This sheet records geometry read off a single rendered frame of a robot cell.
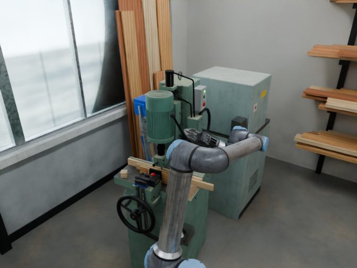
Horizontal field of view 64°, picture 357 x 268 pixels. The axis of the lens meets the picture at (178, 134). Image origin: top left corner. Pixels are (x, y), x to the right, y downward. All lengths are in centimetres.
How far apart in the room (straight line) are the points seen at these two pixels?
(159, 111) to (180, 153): 53
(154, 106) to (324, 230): 219
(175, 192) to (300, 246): 187
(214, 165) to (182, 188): 20
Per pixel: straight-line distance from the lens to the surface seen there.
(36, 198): 312
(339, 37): 366
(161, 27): 366
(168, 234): 146
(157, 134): 181
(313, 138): 350
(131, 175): 208
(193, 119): 195
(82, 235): 302
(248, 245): 288
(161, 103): 172
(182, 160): 128
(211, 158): 124
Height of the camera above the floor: 205
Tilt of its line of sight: 26 degrees down
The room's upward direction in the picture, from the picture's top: straight up
